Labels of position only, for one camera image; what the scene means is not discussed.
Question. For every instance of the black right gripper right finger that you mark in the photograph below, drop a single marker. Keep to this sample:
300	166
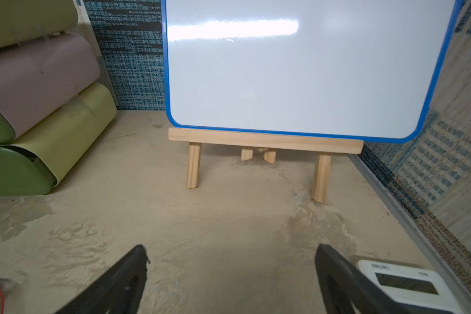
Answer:
345	289

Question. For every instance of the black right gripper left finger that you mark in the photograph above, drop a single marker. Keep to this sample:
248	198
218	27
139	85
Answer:
118	290

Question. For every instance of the green drawer cabinet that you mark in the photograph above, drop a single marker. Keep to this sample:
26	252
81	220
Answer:
52	106

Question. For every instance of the white calculator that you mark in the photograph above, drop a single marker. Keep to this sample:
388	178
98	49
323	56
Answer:
416	290

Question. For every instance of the blue framed whiteboard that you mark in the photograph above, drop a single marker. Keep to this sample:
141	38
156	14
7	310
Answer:
362	70

